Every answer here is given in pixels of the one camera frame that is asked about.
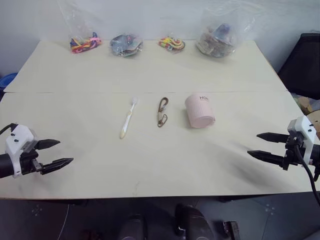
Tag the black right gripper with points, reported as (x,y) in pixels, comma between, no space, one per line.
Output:
(293,156)

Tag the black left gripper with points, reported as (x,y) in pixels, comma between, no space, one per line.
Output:
(29,165)

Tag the round wooden spool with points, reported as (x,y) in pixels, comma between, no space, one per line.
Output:
(314,120)

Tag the brown cardboard box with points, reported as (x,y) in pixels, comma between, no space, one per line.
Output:
(303,105)

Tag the pink ribbed cup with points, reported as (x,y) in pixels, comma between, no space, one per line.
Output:
(200,112)

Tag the white yellow toothbrush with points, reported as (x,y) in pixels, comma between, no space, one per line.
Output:
(128,118)

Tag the blue plastic basin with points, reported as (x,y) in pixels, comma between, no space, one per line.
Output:
(7,80)

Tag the black mesh office chair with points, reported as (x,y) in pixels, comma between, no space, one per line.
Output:
(303,65)

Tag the dark rectangular block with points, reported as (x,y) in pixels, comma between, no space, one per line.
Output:
(230,230)

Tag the plastic bag of colourful ribbons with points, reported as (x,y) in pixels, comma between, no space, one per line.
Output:
(83,42)

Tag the large plastic bag of scraps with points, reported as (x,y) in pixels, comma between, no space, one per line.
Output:
(216,40)

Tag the plastic bag of blue-grey items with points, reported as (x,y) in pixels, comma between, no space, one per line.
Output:
(125,45)

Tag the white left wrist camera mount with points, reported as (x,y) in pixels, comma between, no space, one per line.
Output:
(17,140)

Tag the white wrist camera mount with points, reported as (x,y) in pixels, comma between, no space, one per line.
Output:
(17,140)
(306,130)

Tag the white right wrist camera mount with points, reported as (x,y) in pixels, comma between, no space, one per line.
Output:
(306,130)

